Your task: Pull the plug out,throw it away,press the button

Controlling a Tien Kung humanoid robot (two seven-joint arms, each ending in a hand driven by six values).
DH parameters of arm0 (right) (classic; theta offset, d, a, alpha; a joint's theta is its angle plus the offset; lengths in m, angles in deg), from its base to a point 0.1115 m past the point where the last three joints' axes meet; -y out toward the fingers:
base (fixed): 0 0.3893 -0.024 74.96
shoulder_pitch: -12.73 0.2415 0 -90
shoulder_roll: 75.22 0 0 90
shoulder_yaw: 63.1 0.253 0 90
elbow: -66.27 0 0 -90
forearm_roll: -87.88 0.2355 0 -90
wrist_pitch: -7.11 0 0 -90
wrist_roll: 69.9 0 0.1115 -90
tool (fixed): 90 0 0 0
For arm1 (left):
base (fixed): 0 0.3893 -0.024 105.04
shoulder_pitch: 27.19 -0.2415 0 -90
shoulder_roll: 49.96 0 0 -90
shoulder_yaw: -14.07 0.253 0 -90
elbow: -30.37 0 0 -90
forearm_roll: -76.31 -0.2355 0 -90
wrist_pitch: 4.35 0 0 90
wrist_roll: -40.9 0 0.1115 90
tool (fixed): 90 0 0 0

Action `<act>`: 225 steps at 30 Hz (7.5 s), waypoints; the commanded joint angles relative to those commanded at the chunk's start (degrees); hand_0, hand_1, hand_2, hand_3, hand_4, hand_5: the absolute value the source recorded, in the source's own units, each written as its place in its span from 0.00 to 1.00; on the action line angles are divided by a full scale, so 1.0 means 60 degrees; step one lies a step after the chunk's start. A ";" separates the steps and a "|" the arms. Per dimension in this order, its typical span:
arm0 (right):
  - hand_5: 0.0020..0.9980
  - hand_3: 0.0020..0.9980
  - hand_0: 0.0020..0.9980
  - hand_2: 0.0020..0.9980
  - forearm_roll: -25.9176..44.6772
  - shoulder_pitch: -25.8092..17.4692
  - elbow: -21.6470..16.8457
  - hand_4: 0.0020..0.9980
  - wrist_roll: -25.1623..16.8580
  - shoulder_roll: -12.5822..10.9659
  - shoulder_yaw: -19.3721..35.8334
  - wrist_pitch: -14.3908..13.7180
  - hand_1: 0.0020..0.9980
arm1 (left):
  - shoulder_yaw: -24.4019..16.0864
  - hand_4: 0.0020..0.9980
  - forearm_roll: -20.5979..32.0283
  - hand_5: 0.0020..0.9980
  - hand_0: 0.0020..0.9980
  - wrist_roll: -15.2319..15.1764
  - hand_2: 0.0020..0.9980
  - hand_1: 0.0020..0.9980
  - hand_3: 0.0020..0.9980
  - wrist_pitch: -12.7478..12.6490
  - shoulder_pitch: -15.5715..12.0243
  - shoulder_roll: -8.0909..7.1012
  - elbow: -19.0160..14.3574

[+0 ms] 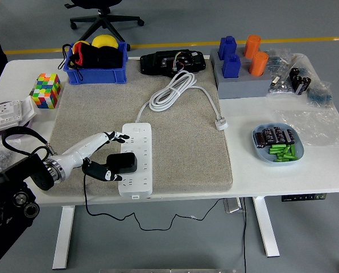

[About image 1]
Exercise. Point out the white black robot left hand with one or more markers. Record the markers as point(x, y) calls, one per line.
point(72, 155)

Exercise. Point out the white power strip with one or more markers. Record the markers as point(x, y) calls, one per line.
point(142, 153)

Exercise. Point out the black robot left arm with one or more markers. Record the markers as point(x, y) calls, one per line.
point(16, 176)

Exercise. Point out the white cover plate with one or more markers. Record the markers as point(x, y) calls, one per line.
point(27, 109)

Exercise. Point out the colourful puzzle cube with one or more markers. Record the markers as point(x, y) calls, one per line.
point(45, 94)

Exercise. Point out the blue plastic bin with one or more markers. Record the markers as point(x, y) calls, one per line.
point(95, 76)

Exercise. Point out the white table leg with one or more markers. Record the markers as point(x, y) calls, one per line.
point(267, 227)
point(62, 239)

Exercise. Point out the small yellow ball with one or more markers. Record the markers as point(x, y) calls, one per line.
point(82, 44)

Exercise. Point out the grey-brown mat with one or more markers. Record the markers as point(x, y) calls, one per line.
point(186, 156)

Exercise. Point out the large yellow ball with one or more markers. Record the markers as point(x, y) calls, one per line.
point(104, 41)

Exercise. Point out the black open electronic device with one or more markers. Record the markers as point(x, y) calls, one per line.
point(152, 64)

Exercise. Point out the black office chair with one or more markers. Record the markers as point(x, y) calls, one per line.
point(105, 21)

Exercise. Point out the silver box under table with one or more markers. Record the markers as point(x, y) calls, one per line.
point(232, 206)

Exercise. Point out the blue plastic block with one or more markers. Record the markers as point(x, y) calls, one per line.
point(231, 66)
point(227, 47)

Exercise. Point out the grey holder block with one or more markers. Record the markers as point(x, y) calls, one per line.
point(243, 88)
point(240, 53)

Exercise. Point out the light blue dish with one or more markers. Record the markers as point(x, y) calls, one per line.
point(260, 155)

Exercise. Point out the black capacitor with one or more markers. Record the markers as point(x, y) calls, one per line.
point(289, 136)
point(278, 134)
point(268, 135)
point(260, 140)

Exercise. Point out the orange plastic cylinder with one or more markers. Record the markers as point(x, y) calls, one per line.
point(252, 47)
point(258, 64)

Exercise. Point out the silver metal clip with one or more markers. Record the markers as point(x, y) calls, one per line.
point(276, 81)

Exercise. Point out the clear bag of silver parts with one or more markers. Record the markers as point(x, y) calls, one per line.
point(283, 88)

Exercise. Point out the clear bag of blue resistors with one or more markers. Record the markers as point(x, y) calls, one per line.
point(277, 61)

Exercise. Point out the black table control panel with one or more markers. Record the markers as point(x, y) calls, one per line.
point(300, 198)

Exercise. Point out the clear bag of black capacitors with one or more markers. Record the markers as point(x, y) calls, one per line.
point(299, 81)

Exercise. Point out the empty clear plastic bag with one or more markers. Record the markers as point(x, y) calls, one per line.
point(314, 125)

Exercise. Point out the clear bag of blue components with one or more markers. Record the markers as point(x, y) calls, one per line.
point(320, 95)

